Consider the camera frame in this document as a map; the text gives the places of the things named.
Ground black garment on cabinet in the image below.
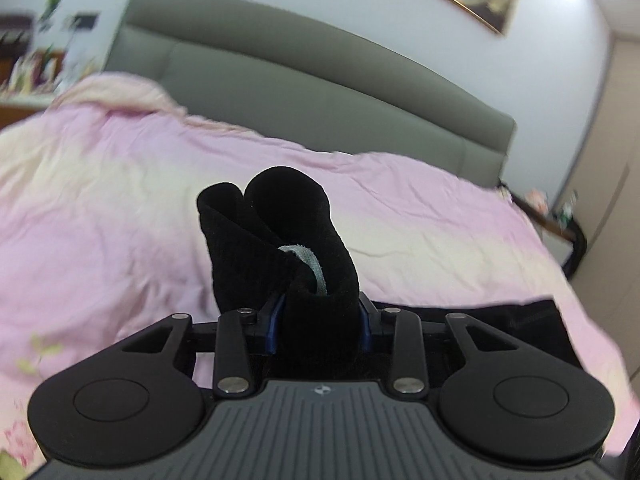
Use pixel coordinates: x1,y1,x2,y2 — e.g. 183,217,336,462
562,219,588,281

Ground clear plastic water bottle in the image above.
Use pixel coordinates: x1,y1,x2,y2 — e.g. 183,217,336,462
558,200,575,230

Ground beige wardrobe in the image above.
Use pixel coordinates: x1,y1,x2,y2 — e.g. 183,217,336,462
549,34,640,346

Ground black velvet pants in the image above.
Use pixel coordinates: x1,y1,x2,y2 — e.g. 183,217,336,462
195,164,625,396

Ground white bedside cabinet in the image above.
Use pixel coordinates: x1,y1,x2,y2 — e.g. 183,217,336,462
499,184,589,281

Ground pink floral duvet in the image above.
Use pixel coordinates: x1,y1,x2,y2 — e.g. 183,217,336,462
1,74,639,479

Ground left bedside table clutter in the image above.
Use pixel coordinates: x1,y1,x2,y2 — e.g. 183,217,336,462
1,0,100,126

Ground grey upholstered headboard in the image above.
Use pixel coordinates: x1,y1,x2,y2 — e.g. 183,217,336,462
104,0,516,188

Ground tissue pack on cabinet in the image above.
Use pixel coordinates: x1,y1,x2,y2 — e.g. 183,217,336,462
525,188,549,216

